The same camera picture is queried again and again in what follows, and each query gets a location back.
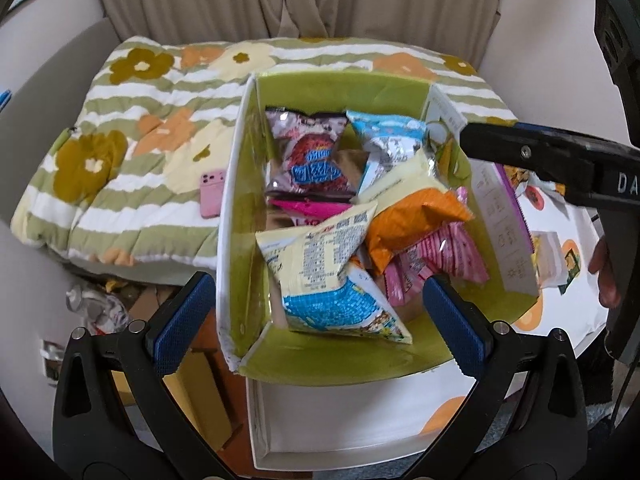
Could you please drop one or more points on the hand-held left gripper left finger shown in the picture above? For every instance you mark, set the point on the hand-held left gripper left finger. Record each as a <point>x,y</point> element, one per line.
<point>185,325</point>

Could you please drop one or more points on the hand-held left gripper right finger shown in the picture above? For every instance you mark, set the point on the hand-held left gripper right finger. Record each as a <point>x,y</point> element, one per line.
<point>455,330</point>

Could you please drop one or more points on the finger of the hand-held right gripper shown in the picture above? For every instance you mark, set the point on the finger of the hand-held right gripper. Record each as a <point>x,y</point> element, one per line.
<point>620,45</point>
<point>540,152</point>

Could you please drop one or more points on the green cardboard box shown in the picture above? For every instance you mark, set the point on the green cardboard box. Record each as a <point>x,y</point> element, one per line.
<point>410,355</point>

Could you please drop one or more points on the pink striped snack packet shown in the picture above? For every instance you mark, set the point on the pink striped snack packet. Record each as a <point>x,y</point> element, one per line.
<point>440,255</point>

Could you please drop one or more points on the white snack packet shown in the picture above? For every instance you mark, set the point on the white snack packet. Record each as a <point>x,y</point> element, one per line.
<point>547,255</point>

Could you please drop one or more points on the orange snack packet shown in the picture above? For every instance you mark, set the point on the orange snack packet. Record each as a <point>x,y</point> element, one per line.
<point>415,220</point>

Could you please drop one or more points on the pale yellow snack packet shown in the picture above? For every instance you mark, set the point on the pale yellow snack packet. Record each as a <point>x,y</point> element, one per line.
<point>400,177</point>

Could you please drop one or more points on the cream blue snack packet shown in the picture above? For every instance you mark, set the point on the cream blue snack packet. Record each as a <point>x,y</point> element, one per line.
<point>320,270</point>

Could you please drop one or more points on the light blue snack packet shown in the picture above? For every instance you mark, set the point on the light blue snack packet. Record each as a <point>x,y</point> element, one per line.
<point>385,145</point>

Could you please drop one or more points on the plain pink snack packet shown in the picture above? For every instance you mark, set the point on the plain pink snack packet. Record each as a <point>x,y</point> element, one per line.
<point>310,208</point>

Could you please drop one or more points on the brown red-blue print snack packet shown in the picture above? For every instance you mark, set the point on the brown red-blue print snack packet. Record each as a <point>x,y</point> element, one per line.
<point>310,160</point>

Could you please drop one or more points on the person's right hand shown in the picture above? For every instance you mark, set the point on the person's right hand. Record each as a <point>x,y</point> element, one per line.
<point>607,280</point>

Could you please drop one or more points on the brown cardboard sheet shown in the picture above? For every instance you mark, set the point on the brown cardboard sheet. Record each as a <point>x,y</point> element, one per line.
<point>150,305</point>

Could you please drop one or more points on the yellow cardboard box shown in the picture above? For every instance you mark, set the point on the yellow cardboard box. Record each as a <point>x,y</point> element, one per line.
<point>200,395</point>

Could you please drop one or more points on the clear plastic bottle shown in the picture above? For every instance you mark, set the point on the clear plastic bottle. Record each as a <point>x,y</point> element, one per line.
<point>82,300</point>

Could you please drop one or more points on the pink phone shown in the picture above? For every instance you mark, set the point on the pink phone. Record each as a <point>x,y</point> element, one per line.
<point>212,195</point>

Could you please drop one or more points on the floral striped blanket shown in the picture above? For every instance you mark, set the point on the floral striped blanket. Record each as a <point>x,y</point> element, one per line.
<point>125,160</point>

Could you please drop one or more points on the grey headboard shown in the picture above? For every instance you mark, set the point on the grey headboard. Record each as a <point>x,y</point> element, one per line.
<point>50,70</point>

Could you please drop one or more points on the small blue white object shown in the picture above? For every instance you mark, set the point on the small blue white object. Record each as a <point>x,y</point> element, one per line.
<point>4,100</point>

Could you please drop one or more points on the wall socket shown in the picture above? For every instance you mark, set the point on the wall socket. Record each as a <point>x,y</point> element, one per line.
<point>50,360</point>

